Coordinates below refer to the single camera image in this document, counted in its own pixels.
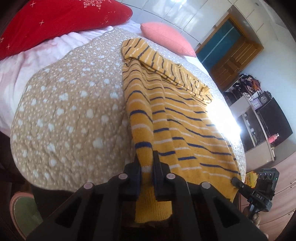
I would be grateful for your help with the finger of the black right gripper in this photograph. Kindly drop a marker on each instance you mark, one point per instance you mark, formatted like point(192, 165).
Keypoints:
point(243, 189)

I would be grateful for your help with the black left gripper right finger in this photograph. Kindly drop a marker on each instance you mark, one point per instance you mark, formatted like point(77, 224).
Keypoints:
point(200, 212)

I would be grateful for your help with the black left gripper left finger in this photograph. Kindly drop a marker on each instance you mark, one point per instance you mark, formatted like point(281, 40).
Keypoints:
point(93, 212)

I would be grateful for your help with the yellow striped knit sweater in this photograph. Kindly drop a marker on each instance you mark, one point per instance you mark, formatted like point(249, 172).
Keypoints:
point(167, 109)

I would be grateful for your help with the pile of clothes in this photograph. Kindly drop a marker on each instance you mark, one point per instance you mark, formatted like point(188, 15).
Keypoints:
point(248, 84)

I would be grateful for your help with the yellow printed box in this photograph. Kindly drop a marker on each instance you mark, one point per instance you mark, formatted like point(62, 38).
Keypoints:
point(251, 179)

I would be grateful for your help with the white shelf unit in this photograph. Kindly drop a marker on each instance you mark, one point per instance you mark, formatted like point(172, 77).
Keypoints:
point(257, 149)

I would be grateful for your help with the pink bottle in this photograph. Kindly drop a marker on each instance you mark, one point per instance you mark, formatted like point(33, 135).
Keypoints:
point(273, 138)

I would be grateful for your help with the black television screen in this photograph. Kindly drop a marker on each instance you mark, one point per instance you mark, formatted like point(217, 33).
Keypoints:
point(274, 122)

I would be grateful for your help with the green pink slipper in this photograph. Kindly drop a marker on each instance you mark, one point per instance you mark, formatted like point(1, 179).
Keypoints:
point(24, 213)

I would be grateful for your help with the beige white-spotted quilt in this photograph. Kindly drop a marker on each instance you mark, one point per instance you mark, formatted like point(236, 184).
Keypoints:
point(71, 125)

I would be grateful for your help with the small desk clock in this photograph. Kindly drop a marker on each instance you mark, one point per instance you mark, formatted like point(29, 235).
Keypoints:
point(264, 97)

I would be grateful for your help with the brown wooden door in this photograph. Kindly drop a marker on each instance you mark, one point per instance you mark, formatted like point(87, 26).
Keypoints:
point(227, 70)

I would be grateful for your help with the pink white fluffy blanket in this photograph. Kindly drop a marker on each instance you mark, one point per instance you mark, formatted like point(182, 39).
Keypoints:
point(18, 69)

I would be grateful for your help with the white glossy wardrobe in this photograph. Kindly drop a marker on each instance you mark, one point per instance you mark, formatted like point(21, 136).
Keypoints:
point(196, 20)

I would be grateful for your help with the pink cushion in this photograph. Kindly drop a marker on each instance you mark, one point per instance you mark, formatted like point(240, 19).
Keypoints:
point(167, 37)

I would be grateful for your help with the red floral pillow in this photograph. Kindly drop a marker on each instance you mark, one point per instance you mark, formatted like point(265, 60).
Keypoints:
point(38, 21)

